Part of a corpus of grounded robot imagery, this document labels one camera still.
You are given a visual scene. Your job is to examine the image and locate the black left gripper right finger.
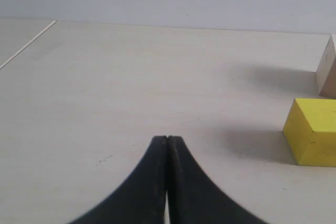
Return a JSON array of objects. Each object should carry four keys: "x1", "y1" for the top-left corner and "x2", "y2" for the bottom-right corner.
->
[{"x1": 167, "y1": 136, "x2": 265, "y2": 224}]

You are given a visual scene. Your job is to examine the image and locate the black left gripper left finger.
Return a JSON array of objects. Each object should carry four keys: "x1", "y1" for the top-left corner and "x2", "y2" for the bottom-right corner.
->
[{"x1": 72, "y1": 136, "x2": 168, "y2": 224}]

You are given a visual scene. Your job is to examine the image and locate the large light wooden cube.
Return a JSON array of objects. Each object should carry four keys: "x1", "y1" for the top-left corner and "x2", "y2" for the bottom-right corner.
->
[{"x1": 316, "y1": 34, "x2": 335, "y2": 99}]

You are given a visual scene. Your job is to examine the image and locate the yellow cube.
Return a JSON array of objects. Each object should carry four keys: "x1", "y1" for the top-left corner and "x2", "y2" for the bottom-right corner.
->
[{"x1": 282, "y1": 98, "x2": 335, "y2": 167}]

